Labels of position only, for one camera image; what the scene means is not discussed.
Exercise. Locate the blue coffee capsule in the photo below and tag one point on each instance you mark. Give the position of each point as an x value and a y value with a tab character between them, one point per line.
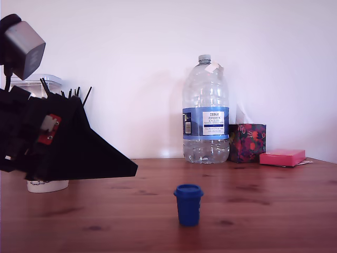
188	208

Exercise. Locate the white mug with cartoon print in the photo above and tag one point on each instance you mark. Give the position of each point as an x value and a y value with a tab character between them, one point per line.
47	185

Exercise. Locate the clear plastic storage container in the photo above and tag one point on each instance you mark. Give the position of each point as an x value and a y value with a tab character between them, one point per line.
52	79

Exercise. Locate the large clear water bottle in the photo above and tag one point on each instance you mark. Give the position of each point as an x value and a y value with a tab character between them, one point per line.
205	92

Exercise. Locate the white tissue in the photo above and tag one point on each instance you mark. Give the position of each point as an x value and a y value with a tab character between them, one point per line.
241	116

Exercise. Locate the floral tissue box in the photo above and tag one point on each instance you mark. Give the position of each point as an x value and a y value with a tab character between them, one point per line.
247	142

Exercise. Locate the pink flat box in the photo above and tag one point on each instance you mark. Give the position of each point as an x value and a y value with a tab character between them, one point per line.
281	158

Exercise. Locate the paper sheet under box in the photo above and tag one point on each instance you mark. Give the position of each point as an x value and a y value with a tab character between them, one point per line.
306	161

